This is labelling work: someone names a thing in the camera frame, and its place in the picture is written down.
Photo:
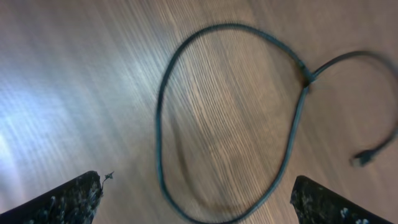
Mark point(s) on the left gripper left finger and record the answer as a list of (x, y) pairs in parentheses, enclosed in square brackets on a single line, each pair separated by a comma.
[(74, 202)]

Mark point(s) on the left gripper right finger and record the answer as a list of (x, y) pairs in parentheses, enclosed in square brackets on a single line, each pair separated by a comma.
[(316, 204)]

